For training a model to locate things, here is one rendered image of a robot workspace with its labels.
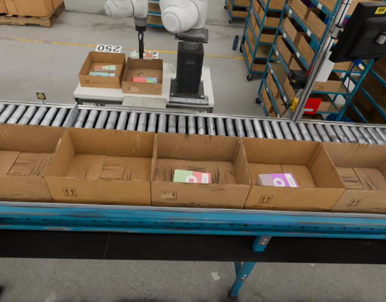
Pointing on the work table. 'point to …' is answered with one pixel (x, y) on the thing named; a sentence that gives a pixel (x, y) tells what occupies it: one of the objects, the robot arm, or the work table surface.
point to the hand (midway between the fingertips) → (141, 52)
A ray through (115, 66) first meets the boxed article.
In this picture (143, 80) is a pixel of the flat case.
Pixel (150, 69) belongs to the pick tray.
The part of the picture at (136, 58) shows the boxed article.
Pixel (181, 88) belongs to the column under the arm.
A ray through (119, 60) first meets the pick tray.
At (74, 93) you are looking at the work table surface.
